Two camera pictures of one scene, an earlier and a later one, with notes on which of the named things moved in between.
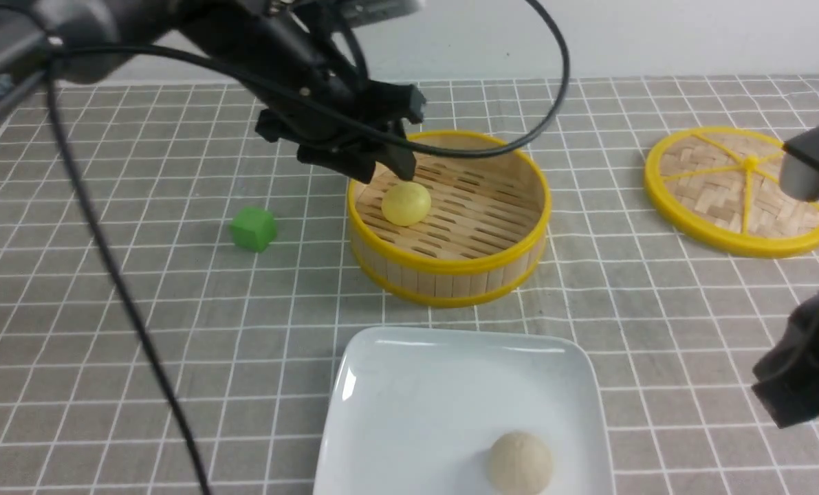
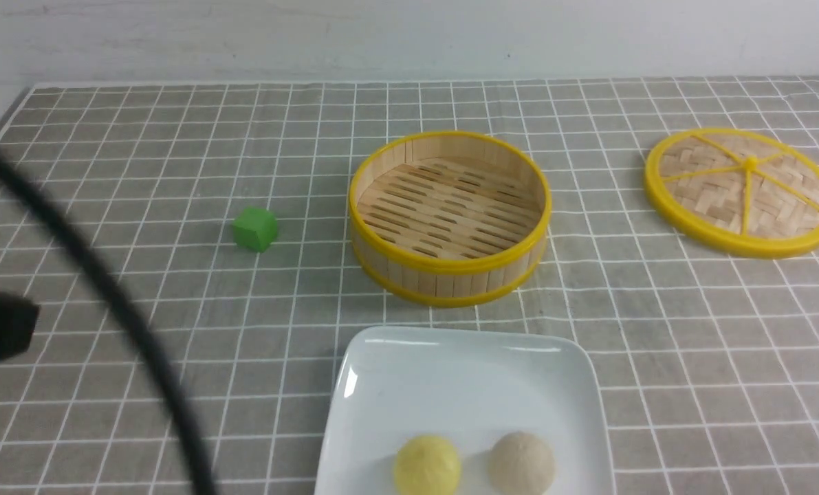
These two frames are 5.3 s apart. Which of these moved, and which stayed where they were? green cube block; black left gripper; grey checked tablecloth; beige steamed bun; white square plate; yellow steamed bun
Moved: black left gripper; yellow steamed bun
Stayed: beige steamed bun; grey checked tablecloth; white square plate; green cube block
